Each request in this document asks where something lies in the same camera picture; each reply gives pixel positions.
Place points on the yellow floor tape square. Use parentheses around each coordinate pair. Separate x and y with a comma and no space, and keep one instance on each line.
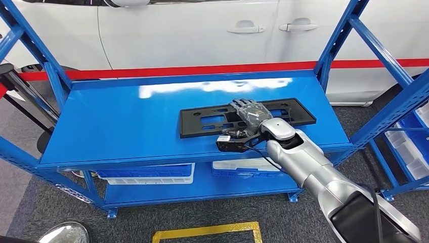
(207,230)

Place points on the blue metal shelf rack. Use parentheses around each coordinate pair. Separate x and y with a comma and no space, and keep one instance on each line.
(117,127)

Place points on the stanchion with black cap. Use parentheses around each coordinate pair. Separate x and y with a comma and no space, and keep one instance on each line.
(30,92)

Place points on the red barrier belt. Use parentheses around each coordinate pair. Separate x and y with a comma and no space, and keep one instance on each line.
(167,70)
(2,91)

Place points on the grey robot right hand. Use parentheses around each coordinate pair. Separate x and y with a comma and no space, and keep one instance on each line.
(256,114)

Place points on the black plastic panel part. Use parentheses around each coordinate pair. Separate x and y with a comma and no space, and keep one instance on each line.
(194,125)

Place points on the blue rack on casters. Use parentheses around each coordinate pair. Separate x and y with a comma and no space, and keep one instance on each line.
(382,161)

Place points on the white plastic bin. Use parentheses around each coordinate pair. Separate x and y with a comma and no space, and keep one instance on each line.
(151,181)
(409,157)
(424,115)
(241,164)

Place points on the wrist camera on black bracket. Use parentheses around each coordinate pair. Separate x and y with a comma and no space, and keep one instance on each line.
(231,146)

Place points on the white car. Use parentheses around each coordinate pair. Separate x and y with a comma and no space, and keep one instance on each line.
(167,33)

